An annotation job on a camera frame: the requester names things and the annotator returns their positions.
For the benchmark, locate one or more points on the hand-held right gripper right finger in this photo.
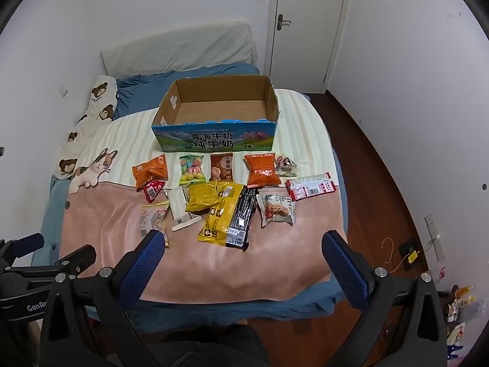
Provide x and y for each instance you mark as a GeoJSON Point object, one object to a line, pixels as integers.
{"type": "Point", "coordinates": [344, 271]}

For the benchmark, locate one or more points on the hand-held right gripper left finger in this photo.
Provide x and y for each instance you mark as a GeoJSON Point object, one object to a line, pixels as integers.
{"type": "Point", "coordinates": [145, 263]}

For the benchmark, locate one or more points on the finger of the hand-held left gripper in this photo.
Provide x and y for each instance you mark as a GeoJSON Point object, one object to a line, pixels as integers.
{"type": "Point", "coordinates": [28, 241]}
{"type": "Point", "coordinates": [78, 258]}

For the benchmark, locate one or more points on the clear snack packet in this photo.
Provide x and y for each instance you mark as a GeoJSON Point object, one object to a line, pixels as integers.
{"type": "Point", "coordinates": [154, 218]}

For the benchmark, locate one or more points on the long yellow snack packet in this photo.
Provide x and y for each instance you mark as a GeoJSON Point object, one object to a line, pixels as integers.
{"type": "Point", "coordinates": [219, 220]}

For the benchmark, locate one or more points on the small yellow snack packet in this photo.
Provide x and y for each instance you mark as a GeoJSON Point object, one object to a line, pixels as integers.
{"type": "Point", "coordinates": [202, 197]}

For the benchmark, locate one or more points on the white cookie snack packet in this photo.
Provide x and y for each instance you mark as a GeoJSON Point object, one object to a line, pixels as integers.
{"type": "Point", "coordinates": [275, 208]}

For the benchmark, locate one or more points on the black snack packet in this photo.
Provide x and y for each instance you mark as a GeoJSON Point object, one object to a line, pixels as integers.
{"type": "Point", "coordinates": [240, 221]}

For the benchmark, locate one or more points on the colourful candy ball packet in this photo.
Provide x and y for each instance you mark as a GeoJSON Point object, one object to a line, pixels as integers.
{"type": "Point", "coordinates": [193, 170]}

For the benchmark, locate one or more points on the brown snack packet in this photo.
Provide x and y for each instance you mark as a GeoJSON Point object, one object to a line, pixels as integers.
{"type": "Point", "coordinates": [221, 166]}

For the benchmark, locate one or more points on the orange red-patterned snack packet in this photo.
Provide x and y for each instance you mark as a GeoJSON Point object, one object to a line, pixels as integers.
{"type": "Point", "coordinates": [261, 170]}

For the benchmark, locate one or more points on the cardboard box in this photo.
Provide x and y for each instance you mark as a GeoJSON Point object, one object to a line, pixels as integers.
{"type": "Point", "coordinates": [217, 101]}

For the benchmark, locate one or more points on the black floor socket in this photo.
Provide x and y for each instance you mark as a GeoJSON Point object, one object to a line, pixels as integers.
{"type": "Point", "coordinates": [408, 252]}

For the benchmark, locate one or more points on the small red snack packet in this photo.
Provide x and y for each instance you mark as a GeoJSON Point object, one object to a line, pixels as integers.
{"type": "Point", "coordinates": [152, 191]}

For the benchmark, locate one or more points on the red and white snack packet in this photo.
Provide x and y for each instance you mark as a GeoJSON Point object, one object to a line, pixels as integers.
{"type": "Point", "coordinates": [307, 179]}
{"type": "Point", "coordinates": [315, 191]}

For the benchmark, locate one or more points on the person's dark clothing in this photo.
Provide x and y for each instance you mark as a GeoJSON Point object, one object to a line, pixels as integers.
{"type": "Point", "coordinates": [214, 346]}

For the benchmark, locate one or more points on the small picture-print snack packet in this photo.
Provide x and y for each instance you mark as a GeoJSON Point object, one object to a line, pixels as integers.
{"type": "Point", "coordinates": [285, 165]}

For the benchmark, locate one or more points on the pile of clutter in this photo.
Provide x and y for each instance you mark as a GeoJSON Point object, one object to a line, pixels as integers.
{"type": "Point", "coordinates": [458, 313]}

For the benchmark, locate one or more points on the white bear-print pillow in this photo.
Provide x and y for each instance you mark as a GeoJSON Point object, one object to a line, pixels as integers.
{"type": "Point", "coordinates": [89, 122]}

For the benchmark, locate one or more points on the striped cat-print blanket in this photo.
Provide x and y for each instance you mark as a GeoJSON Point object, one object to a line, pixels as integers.
{"type": "Point", "coordinates": [301, 130]}

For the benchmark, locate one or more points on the grey headboard cushion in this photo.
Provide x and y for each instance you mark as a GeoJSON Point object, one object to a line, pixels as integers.
{"type": "Point", "coordinates": [179, 49]}

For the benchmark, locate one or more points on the white door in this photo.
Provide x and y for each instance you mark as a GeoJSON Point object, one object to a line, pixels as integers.
{"type": "Point", "coordinates": [309, 19]}

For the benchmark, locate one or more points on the white wall socket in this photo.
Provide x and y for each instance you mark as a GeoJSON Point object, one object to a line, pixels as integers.
{"type": "Point", "coordinates": [63, 91]}

